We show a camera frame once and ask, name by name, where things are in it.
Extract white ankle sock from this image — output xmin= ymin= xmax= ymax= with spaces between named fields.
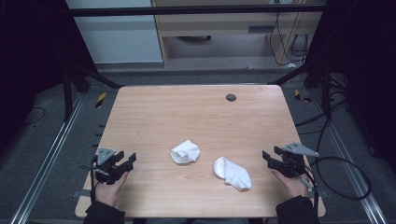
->
xmin=213 ymin=156 xmax=253 ymax=192
xmin=170 ymin=139 xmax=201 ymax=165

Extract black floor cables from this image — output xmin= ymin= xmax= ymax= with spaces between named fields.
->
xmin=294 ymin=74 xmax=351 ymax=136

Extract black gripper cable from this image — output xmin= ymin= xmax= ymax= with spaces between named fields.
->
xmin=89 ymin=157 xmax=98 ymax=203
xmin=303 ymin=155 xmax=372 ymax=216

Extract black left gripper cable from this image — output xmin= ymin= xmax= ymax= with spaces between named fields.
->
xmin=89 ymin=157 xmax=98 ymax=203

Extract light wooden desk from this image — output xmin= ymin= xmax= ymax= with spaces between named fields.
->
xmin=151 ymin=0 xmax=326 ymax=67

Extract black curtain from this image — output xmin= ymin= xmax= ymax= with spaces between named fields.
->
xmin=306 ymin=0 xmax=396 ymax=175
xmin=0 ymin=0 xmax=97 ymax=153

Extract aluminium floor rail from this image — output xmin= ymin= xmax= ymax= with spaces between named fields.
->
xmin=8 ymin=92 xmax=86 ymax=224
xmin=311 ymin=90 xmax=389 ymax=224

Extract person's left hand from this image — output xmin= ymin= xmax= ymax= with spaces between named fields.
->
xmin=94 ymin=171 xmax=130 ymax=208

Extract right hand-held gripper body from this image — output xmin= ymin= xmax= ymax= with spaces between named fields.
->
xmin=269 ymin=141 xmax=320 ymax=179

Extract black cables under desk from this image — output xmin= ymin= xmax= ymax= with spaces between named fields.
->
xmin=268 ymin=11 xmax=310 ymax=67

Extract yellow black striped tape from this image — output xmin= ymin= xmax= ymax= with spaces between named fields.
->
xmin=293 ymin=89 xmax=313 ymax=104
xmin=94 ymin=91 xmax=107 ymax=109

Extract white cabinet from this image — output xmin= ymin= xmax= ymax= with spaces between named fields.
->
xmin=64 ymin=0 xmax=164 ymax=65

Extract grey cable plug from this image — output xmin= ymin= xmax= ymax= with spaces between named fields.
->
xmin=299 ymin=176 xmax=315 ymax=189

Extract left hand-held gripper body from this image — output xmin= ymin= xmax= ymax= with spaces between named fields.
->
xmin=92 ymin=147 xmax=126 ymax=186

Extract black metal stand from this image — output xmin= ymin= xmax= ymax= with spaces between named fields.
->
xmin=267 ymin=59 xmax=332 ymax=118
xmin=62 ymin=60 xmax=123 ymax=122

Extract person's right hand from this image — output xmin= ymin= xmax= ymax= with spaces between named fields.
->
xmin=270 ymin=169 xmax=309 ymax=201

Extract thin black floor cable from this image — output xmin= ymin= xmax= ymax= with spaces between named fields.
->
xmin=21 ymin=106 xmax=48 ymax=127

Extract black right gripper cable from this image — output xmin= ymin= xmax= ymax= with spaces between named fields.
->
xmin=303 ymin=155 xmax=372 ymax=216

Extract black frame crossbar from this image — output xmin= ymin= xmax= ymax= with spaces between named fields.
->
xmin=68 ymin=4 xmax=327 ymax=18

